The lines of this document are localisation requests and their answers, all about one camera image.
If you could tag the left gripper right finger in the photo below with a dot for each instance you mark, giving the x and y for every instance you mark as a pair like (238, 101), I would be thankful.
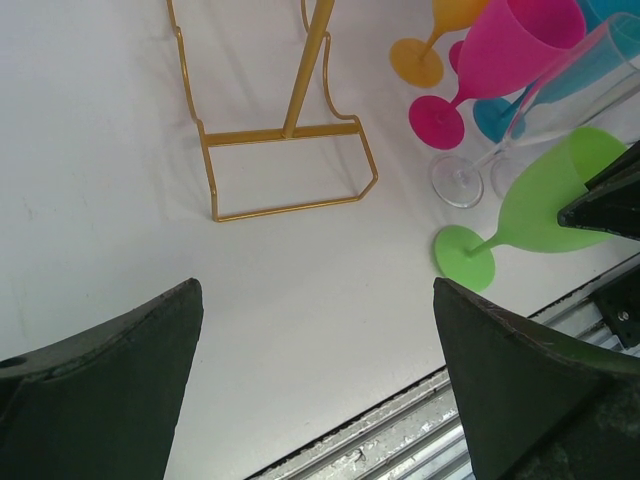
(536, 403)

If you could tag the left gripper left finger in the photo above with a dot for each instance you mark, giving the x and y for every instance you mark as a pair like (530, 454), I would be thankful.
(104, 403)

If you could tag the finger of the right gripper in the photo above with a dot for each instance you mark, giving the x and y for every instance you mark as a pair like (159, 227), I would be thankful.
(611, 204)

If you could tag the green plastic wine glass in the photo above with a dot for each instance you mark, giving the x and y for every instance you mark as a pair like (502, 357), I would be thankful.
(527, 218)

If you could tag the clear wine glass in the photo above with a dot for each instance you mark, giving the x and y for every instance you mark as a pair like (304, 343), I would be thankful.
(505, 175)
(458, 181)

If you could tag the cyan plastic wine glass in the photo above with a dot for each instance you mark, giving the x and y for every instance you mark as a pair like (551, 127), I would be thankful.
(495, 117)

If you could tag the magenta wine glass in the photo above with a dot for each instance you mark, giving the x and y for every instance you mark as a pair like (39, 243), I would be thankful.
(508, 47)
(454, 55)

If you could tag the orange plastic wine glass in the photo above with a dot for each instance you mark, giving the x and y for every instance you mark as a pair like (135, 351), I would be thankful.
(415, 61)

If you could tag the right black base bracket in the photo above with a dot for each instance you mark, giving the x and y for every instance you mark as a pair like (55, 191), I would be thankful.
(619, 303)

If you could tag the aluminium front rail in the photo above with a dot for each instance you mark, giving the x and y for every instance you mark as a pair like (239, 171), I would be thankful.
(417, 433)

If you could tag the gold wire glass rack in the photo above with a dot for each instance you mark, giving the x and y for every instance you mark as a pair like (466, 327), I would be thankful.
(317, 49)

